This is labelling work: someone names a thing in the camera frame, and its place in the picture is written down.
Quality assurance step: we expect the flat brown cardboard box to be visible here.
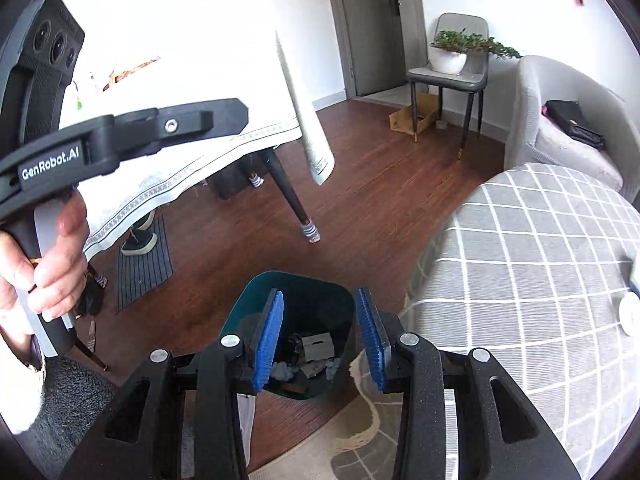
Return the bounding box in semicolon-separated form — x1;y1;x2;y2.
390;92;443;136

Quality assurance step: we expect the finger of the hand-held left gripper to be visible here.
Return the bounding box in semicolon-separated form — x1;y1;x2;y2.
82;97;250;167

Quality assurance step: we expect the grey shaggy carpet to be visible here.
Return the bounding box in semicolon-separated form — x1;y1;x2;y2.
30;355;121;461

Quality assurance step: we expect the grey dining chair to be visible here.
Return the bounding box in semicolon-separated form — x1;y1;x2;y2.
406;12;490;161

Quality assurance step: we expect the dark sneaker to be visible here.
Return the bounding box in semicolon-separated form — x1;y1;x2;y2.
121;210;158;257

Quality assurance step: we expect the dark striped floor mat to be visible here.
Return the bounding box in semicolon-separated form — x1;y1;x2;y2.
116;215;174;313

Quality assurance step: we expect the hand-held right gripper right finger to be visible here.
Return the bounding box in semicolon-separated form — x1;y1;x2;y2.
356;287;576;480

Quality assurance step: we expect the person's left forearm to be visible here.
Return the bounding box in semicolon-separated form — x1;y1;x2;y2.
0;327;48;436

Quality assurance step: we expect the grey armchair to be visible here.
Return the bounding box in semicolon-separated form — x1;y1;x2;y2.
504;55;631;196

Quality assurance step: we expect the grey checked tablecloth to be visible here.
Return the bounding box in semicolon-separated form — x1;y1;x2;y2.
400;162;640;480

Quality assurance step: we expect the potted plant in white pot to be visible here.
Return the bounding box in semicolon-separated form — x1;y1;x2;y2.
430;30;521;76

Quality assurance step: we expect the person's left hand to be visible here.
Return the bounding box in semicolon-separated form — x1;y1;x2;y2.
0;192;91;337

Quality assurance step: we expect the white patterned tablecloth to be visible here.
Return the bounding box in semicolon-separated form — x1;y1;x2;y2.
50;0;336;266

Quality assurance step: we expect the teal trash bin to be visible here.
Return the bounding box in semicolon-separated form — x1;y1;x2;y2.
220;271;357;401

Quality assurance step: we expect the grey door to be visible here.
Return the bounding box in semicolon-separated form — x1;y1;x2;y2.
322;0;426;98

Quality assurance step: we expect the black handbag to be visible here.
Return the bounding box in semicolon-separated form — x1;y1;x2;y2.
544;100;607;150

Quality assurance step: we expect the grey paper carton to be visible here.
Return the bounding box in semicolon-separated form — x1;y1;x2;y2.
300;332;335;363

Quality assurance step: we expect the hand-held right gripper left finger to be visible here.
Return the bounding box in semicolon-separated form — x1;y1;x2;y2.
57;287;285;480

